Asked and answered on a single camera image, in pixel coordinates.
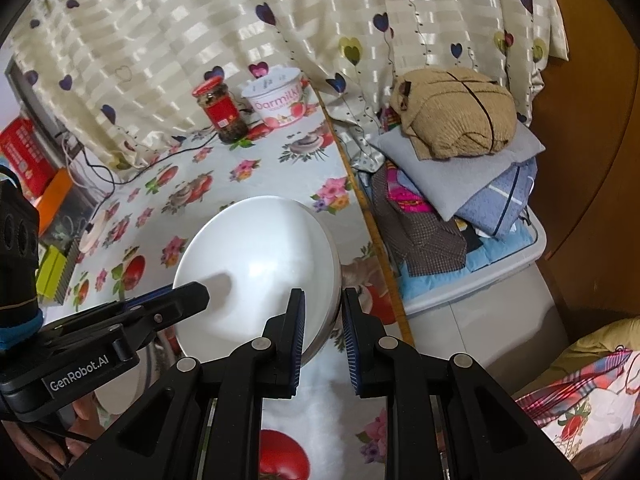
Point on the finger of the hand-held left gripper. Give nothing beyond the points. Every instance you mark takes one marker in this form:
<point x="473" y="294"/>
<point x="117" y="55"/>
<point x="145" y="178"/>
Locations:
<point x="185" y="300"/>
<point x="150" y="297"/>

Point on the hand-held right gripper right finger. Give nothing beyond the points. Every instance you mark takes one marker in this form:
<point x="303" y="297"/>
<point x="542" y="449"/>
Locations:
<point x="350" y="345"/>

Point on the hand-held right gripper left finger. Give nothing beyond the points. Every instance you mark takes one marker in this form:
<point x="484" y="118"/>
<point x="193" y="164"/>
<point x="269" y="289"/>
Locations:
<point x="298" y="345"/>

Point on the white bowl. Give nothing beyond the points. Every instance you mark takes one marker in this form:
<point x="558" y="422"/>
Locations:
<point x="250" y="260"/>

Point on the person's left hand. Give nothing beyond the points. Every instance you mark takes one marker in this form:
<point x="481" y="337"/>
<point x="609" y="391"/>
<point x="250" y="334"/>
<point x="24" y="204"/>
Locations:
<point x="85" y="417"/>

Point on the round white appliance base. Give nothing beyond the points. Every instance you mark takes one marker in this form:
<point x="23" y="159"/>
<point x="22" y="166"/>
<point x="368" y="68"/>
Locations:
<point x="94" y="232"/>

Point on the lime green box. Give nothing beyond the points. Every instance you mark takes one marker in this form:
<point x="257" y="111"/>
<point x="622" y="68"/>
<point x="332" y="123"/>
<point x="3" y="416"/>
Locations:
<point x="52" y="272"/>

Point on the white plastic storage bin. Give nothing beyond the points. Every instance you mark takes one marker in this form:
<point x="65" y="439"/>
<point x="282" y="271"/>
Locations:
<point x="480" y="310"/>
<point x="450" y="275"/>

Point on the brown checked garment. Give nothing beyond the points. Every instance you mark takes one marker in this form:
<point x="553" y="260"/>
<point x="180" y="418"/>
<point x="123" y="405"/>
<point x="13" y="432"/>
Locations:
<point x="425" y="240"/>

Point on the orange box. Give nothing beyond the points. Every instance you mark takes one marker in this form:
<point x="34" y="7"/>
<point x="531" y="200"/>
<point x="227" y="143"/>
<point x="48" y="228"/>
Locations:
<point x="57" y="197"/>

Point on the vegetable print tablecloth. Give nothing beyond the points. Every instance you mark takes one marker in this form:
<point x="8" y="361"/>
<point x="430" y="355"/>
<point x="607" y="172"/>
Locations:
<point x="250" y="175"/>

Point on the pink patterned cloth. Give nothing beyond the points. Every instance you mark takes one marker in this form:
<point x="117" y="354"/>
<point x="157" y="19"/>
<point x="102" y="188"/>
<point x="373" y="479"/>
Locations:
<point x="407" y="197"/>

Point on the grey folded cloth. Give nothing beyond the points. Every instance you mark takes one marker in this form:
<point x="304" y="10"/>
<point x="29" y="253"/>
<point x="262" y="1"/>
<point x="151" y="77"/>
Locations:
<point x="430" y="175"/>

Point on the red box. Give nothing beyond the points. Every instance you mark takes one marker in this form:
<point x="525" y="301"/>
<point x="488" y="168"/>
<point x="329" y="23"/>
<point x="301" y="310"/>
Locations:
<point x="22" y="155"/>

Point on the glass jar with red label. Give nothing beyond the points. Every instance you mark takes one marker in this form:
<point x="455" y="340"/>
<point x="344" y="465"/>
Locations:
<point x="222" y="110"/>

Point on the blue striped folded cloth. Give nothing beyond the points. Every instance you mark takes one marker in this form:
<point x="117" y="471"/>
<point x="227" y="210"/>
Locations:
<point x="495" y="200"/>

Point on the white yogurt tub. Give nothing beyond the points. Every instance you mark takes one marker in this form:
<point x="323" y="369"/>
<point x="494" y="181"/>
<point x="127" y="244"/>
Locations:
<point x="275" y="100"/>

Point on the olive cloth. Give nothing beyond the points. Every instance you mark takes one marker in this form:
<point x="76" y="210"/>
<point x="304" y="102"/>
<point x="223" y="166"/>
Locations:
<point x="585" y="350"/>

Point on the plaid printed bag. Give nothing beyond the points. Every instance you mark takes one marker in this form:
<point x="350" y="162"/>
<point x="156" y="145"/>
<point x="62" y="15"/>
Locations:
<point x="585" y="400"/>

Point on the tan knit sweater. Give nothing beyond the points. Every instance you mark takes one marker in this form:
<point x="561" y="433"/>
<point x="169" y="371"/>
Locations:
<point x="450" y="110"/>

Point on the heart print curtain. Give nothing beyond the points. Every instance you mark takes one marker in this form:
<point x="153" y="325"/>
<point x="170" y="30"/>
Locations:
<point x="225" y="20"/>

